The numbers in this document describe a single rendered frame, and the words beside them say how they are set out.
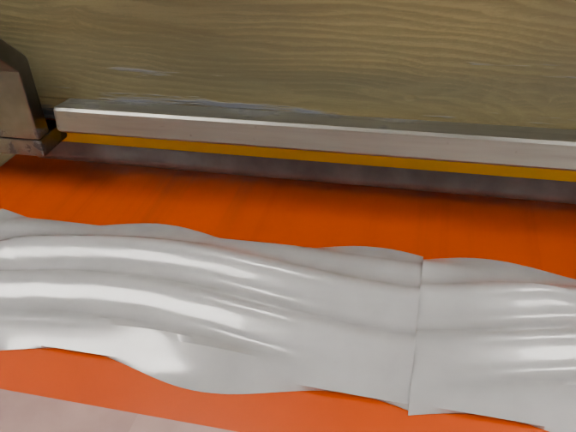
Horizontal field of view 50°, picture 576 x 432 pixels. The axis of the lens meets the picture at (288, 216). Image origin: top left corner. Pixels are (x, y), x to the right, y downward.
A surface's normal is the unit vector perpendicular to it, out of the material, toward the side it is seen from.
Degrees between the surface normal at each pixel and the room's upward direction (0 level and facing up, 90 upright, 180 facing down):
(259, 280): 5
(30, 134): 58
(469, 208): 32
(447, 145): 51
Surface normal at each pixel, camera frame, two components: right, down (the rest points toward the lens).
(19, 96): -0.23, 0.57
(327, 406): -0.04, -0.82
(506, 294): -0.07, -0.48
